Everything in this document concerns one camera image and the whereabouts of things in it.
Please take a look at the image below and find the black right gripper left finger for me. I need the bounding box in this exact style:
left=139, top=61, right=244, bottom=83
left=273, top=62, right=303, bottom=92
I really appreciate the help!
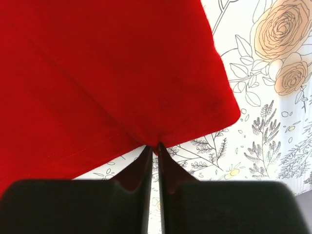
left=0, top=146, right=153, bottom=234

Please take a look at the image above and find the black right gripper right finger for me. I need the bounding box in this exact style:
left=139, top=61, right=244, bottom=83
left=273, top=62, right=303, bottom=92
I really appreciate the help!
left=157, top=143, right=309, bottom=234

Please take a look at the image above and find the red t shirt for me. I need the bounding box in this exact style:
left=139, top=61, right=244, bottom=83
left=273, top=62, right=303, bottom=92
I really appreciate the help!
left=0, top=0, right=240, bottom=191

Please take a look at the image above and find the floral patterned tablecloth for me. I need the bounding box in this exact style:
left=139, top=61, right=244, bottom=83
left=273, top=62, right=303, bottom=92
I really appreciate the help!
left=73, top=0, right=312, bottom=234

